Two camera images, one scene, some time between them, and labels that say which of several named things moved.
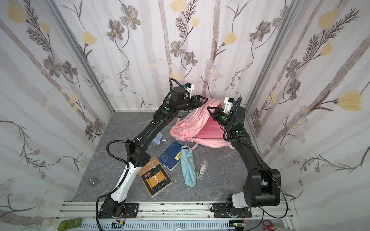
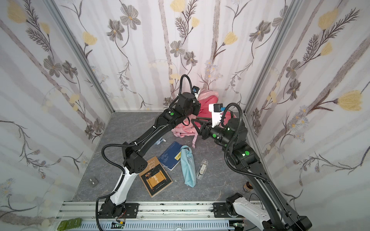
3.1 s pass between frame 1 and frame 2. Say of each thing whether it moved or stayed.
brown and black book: stayed
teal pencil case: stayed
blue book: stayed
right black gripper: moved
